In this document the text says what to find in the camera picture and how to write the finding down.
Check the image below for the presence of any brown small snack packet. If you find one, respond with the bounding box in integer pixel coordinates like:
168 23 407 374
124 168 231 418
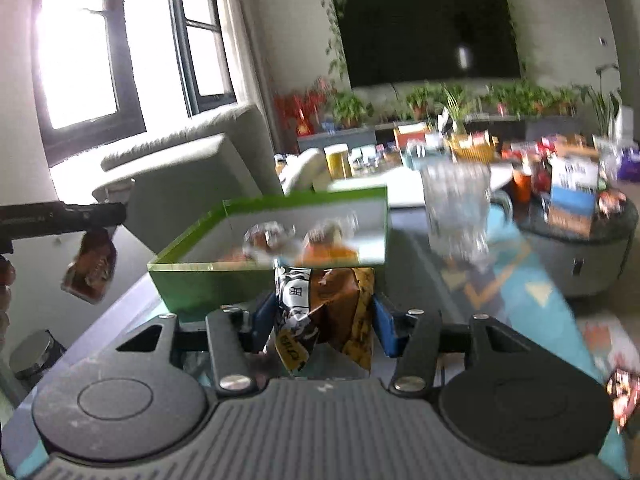
61 227 118 305

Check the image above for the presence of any narrow black-framed window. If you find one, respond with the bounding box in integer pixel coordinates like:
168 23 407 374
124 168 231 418
165 0 237 116

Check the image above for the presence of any pile of snack packets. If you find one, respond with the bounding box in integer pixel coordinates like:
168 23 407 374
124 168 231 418
242 214 362 266

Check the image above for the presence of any green trailing vine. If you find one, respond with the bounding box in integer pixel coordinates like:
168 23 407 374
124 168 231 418
322 0 526 81

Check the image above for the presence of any person's left hand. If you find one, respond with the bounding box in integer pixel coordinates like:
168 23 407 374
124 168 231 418
0 254 17 356

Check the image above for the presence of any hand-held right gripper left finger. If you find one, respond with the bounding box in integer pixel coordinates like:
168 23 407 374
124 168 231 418
115 292 277 395

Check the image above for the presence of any red flower decoration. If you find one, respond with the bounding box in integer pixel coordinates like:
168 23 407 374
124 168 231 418
274 77 333 136

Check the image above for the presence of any orange box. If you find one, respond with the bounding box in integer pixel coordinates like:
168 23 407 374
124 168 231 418
393 127 431 153

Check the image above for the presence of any grey sofa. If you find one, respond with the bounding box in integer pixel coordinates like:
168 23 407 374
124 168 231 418
92 104 286 256

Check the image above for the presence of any yellow wicker basket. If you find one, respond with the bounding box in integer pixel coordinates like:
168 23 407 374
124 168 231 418
445 135 498 163

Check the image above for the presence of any black wall television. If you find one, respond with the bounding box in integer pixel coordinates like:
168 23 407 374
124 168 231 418
336 0 522 88

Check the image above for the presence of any white curtain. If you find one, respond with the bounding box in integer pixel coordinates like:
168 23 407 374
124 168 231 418
215 0 281 156

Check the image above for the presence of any teal patterned rug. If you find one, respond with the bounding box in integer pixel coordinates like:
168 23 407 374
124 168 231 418
0 205 631 480

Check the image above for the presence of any tall leafy potted plant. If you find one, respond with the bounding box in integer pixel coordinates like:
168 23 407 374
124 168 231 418
575 62 623 138

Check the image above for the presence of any grey television cabinet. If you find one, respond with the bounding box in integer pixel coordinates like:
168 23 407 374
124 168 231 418
297 115 583 153

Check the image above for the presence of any green cardboard box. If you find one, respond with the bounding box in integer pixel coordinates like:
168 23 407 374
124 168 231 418
147 186 390 323

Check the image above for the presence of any yellow canister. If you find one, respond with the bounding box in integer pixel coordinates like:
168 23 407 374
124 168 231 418
324 144 353 181

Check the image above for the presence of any large black-framed window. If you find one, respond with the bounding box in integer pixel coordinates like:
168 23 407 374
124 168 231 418
32 0 147 196

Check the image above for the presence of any white coffee table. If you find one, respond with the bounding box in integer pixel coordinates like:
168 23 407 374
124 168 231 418
327 162 516 208

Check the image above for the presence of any potted spider plant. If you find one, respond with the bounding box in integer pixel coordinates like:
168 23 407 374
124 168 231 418
437 87 481 136

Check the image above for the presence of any orange jar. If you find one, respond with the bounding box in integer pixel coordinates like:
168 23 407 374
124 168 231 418
512 167 533 203

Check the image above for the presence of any blue and white carton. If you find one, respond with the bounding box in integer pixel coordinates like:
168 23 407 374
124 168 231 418
545 155 601 240

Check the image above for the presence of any grey round ottoman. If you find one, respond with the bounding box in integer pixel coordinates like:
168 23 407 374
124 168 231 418
517 200 640 297

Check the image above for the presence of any red packet with dark print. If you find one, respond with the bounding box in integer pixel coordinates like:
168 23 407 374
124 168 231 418
605 367 640 433

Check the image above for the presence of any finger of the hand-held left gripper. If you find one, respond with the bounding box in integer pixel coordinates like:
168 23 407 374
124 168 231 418
0 201 127 253

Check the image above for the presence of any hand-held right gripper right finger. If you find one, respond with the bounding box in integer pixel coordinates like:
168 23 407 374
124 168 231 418
372 295 532 395

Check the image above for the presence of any green potted plant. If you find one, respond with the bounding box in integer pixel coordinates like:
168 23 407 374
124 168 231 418
487 85 521 117
405 85 441 121
552 87 581 117
520 85 551 117
327 89 373 128

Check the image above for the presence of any white cushion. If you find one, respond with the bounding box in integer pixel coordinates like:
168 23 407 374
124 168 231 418
277 147 331 196

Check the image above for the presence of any white appliance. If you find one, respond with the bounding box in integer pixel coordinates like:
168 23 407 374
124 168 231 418
612 105 636 143

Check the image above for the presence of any purple bag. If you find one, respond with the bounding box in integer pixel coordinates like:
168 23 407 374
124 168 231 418
617 149 640 181

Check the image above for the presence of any dark round container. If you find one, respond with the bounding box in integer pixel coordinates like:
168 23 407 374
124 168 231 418
10 329 67 381

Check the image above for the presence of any brown yellow snack packet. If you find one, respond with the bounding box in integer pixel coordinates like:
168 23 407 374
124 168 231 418
272 262 376 376

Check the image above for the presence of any clear glass mug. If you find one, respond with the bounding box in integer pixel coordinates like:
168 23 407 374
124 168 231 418
420 162 513 266

